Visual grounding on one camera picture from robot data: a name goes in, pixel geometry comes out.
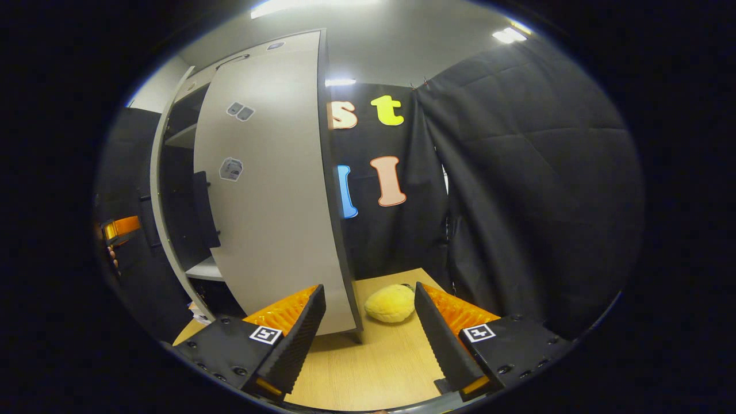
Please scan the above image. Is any white cabinet drawer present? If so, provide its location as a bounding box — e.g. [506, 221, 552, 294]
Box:
[172, 32, 320, 104]

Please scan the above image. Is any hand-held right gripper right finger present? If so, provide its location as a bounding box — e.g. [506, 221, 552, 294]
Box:
[414, 282, 574, 401]

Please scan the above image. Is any yellow plush toy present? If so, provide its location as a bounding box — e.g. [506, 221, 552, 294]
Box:
[364, 283, 416, 324]

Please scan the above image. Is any white shoe cabinet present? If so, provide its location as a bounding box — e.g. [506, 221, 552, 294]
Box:
[151, 29, 364, 343]

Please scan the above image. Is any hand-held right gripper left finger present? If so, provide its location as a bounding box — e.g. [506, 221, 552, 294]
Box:
[174, 285, 327, 400]

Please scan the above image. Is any large ceiling light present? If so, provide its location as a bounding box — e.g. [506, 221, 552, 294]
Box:
[250, 0, 381, 20]

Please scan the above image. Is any white cabinet shelf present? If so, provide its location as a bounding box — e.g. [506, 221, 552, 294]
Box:
[164, 122, 199, 150]
[185, 257, 225, 282]

